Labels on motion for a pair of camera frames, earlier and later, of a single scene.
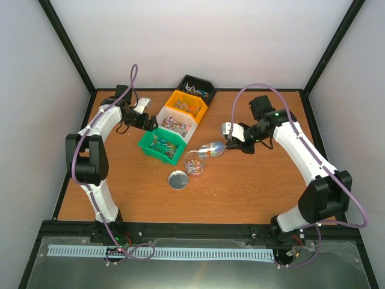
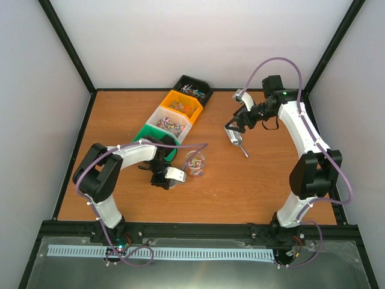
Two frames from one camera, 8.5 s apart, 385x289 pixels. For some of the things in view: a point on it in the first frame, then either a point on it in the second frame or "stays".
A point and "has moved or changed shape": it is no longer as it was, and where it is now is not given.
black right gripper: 248,149 -> 237,117
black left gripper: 142,124 -> 163,183
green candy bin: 167,146 has moved or changed shape
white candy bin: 179,122 has moved or changed shape
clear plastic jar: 194,164 stays
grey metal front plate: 297,264 stays
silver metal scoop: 213,149 has moved or changed shape
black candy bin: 198,87 has moved or changed shape
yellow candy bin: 189,103 has moved or changed shape
